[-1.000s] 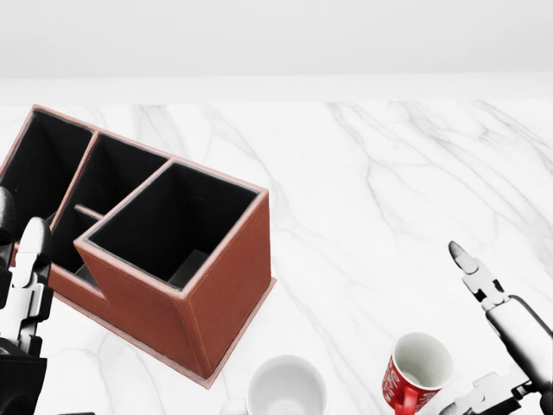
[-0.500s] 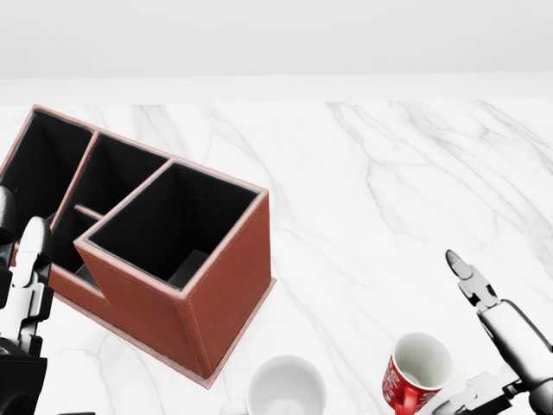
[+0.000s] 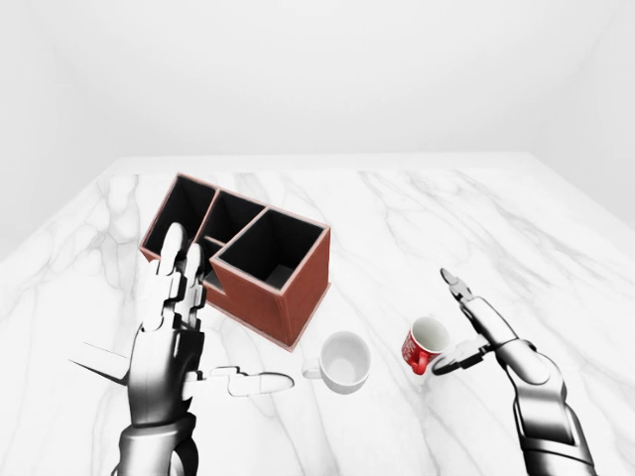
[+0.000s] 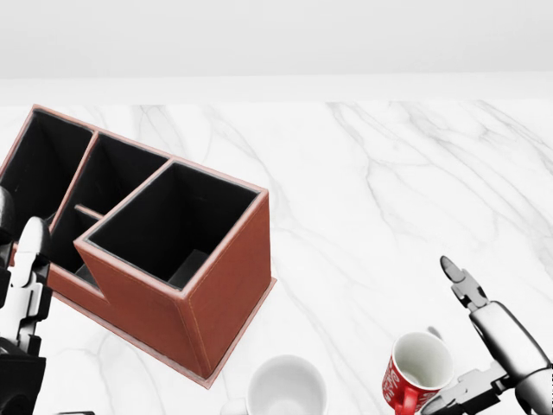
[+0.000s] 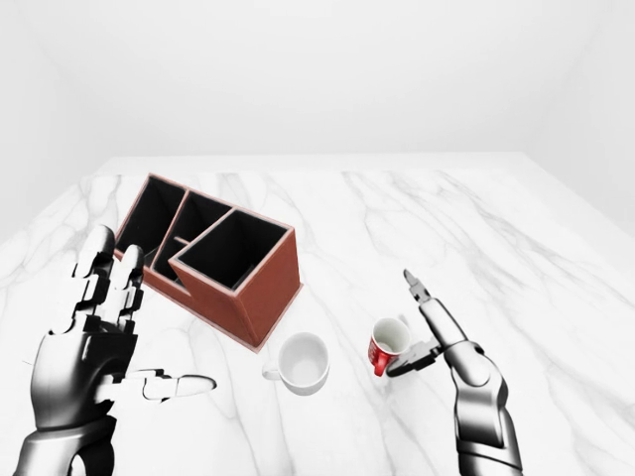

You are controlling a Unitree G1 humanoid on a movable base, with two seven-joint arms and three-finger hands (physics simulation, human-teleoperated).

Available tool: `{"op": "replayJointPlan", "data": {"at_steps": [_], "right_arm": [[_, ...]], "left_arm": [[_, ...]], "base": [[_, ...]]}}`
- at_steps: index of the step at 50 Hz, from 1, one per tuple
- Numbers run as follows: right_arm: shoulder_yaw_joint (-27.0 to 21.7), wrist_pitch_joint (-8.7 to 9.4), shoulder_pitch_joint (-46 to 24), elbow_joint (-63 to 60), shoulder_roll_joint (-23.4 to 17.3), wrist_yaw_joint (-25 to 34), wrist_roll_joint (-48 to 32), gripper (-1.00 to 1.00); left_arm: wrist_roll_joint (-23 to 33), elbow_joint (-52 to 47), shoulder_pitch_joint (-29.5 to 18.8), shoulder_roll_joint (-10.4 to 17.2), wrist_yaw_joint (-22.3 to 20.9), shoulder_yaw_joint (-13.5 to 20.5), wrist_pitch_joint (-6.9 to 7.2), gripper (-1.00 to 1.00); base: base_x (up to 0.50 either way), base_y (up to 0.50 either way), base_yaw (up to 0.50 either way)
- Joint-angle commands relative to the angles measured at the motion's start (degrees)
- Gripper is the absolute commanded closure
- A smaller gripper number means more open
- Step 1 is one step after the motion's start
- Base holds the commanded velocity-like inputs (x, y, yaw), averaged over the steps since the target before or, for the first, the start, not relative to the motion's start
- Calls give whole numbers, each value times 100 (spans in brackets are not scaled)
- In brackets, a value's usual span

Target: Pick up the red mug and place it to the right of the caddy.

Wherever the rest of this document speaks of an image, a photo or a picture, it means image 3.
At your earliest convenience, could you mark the red-brown desk caddy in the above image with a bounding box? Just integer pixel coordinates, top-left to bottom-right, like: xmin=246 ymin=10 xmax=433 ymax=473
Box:
xmin=138 ymin=172 xmax=332 ymax=354

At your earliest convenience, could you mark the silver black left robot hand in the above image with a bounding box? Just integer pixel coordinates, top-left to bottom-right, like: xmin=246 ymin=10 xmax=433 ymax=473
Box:
xmin=126 ymin=221 xmax=296 ymax=428

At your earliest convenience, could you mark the red mug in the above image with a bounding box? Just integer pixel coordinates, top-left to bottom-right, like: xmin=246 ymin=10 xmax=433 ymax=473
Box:
xmin=400 ymin=315 xmax=451 ymax=377

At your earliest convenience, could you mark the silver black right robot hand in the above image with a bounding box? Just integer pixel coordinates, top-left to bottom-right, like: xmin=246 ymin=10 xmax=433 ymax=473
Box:
xmin=431 ymin=268 xmax=567 ymax=401

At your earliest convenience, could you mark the white mug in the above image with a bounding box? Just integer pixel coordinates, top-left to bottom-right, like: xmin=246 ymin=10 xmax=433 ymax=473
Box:
xmin=301 ymin=330 xmax=372 ymax=396

